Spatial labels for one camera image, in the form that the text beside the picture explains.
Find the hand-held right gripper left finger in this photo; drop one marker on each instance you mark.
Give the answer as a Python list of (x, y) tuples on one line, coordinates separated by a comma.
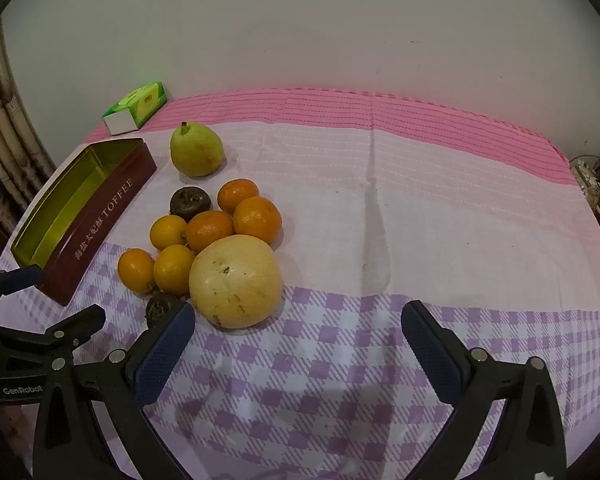
[(165, 355)]

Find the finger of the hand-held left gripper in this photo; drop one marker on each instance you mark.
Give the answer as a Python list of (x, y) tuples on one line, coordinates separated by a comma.
[(17, 278), (80, 322)]

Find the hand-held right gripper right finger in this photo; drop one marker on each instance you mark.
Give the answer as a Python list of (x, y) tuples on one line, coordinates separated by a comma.
[(427, 355)]

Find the dark brown round fruit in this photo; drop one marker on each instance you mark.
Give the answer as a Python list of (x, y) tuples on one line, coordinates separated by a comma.
[(157, 307), (187, 203)]

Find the orange mandarin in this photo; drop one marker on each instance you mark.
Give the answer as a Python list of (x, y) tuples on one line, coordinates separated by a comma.
[(257, 220), (237, 192), (136, 270), (167, 232), (172, 270), (209, 230)]

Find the red and gold tin box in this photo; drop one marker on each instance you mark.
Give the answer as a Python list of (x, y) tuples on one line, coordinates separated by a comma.
[(60, 205)]

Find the green pear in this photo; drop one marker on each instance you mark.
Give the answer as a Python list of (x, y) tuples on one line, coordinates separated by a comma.
[(196, 152)]

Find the pink and purple checked tablecloth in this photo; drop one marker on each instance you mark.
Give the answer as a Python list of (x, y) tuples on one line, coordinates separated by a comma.
[(380, 220)]

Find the beige patterned curtain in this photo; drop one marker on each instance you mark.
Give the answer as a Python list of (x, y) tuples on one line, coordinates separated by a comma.
[(5, 125)]

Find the green and white tissue box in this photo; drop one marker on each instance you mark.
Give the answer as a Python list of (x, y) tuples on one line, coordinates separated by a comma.
[(135, 107)]

